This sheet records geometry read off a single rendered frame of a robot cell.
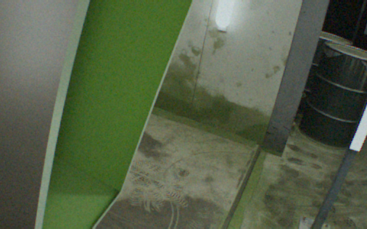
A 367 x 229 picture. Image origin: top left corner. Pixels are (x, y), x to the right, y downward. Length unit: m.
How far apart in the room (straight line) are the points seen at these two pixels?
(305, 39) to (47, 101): 2.20
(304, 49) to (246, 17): 0.48
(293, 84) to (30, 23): 2.28
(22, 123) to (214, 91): 2.30
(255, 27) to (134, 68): 1.59
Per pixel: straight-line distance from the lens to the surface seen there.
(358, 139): 1.81
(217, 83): 2.70
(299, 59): 2.54
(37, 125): 0.51
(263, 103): 2.66
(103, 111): 1.18
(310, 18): 2.50
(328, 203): 2.02
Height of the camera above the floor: 1.30
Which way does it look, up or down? 25 degrees down
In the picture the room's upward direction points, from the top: 11 degrees clockwise
